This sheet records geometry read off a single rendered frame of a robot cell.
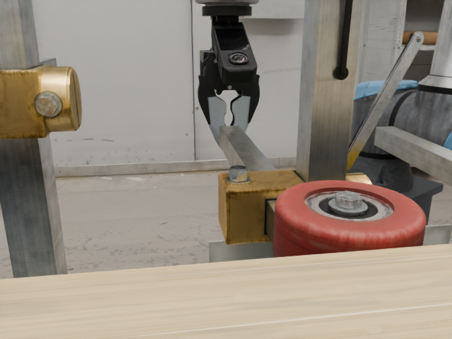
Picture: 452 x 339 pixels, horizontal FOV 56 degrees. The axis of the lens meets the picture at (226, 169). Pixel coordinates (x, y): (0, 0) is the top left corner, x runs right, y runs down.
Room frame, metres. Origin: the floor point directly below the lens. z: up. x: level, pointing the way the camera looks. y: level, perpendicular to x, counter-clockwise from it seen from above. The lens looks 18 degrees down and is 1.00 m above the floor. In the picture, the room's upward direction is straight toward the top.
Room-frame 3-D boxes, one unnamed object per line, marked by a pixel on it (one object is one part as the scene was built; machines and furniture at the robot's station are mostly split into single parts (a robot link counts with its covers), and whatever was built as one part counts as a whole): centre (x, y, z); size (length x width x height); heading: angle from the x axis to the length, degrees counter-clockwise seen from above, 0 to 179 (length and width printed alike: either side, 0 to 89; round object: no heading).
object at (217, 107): (0.65, 0.02, 0.86); 0.06 x 0.03 x 0.09; 9
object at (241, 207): (0.36, -0.06, 0.85); 0.13 x 0.06 x 0.05; 99
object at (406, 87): (1.09, -0.41, 0.79); 0.17 x 0.15 x 0.18; 31
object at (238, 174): (0.36, -0.01, 0.88); 0.02 x 0.02 x 0.01
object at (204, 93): (0.63, 0.02, 0.91); 0.05 x 0.02 x 0.09; 99
